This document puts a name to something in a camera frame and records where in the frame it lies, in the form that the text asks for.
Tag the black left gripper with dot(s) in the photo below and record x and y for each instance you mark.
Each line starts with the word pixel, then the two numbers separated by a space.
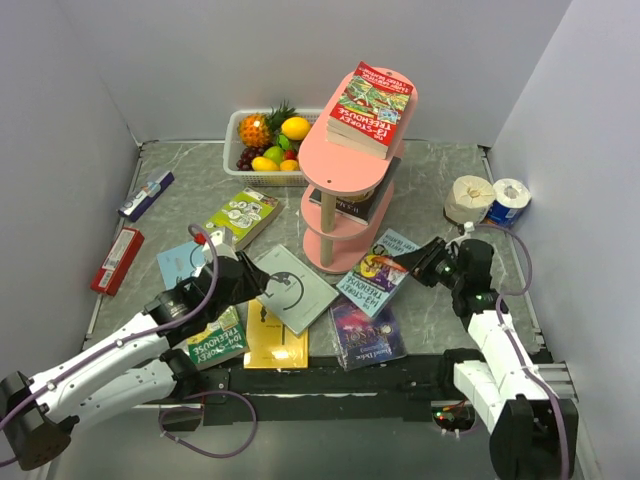
pixel 255 278

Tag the blue 143-Storey Treehouse book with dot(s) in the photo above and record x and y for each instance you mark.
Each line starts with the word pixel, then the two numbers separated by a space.
pixel 374 279

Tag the orange pineapple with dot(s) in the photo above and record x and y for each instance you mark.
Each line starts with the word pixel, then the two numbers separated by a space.
pixel 254 130

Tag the red 13-Storey Treehouse book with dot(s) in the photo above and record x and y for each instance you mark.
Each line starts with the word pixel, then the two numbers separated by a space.
pixel 373 104

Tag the light blue cat booklet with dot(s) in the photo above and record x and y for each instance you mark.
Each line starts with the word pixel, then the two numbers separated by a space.
pixel 180 262

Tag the lime green paperback book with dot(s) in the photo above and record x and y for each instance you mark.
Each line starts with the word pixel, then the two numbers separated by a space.
pixel 246 215

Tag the yellow mango front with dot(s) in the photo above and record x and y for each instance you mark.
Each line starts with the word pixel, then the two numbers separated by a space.
pixel 264 164

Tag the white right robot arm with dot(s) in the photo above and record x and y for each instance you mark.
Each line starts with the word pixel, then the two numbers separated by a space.
pixel 532 431

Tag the yellow file folder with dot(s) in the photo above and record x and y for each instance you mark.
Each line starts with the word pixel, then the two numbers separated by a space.
pixel 271 344

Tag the green 104-Storey Treehouse book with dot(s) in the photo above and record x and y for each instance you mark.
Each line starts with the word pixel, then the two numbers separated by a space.
pixel 220 341

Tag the dark red grapes bunch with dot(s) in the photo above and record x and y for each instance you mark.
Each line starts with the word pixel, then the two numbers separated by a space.
pixel 244 163

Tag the red rectangular box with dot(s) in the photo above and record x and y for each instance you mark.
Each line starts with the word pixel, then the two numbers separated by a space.
pixel 118 261

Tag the blue wrapped toilet roll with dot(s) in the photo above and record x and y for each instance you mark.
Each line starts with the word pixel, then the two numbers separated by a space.
pixel 511 199

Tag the pink three-tier wooden shelf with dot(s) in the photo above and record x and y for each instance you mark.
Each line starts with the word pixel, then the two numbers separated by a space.
pixel 333 242

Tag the black book on shelf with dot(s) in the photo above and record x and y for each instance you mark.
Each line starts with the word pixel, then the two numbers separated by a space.
pixel 362 207

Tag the orange fruit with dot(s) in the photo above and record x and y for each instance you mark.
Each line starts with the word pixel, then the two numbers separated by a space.
pixel 289 165

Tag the red strawberries cluster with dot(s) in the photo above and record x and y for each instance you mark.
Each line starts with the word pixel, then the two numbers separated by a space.
pixel 290 154

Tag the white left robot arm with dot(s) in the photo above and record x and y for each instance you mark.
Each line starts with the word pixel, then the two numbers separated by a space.
pixel 139 363

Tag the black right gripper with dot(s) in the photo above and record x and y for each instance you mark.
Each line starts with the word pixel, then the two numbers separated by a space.
pixel 422 259

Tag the grey Great Gatsby book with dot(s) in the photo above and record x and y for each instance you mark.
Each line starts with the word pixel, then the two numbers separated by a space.
pixel 295 294

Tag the yellow lemon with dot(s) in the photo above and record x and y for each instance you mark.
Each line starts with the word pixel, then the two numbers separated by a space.
pixel 296 128

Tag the beige wrapped toilet roll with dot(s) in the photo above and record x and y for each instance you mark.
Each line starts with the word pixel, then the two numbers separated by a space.
pixel 469 200

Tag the purple shrink-wrapped Robinson Crusoe book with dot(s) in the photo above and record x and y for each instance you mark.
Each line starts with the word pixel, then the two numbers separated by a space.
pixel 362 341

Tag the floral Little Women book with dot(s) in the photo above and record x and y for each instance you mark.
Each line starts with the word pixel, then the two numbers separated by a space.
pixel 362 144

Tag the purple white toothpaste box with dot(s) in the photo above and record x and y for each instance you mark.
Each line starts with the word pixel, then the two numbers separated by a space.
pixel 137 203

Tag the green pear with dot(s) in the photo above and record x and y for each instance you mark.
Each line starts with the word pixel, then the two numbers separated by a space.
pixel 275 154

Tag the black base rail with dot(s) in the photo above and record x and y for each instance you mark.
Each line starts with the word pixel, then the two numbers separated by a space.
pixel 407 389

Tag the white plastic fruit basket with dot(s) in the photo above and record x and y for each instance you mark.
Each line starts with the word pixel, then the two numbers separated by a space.
pixel 233 147

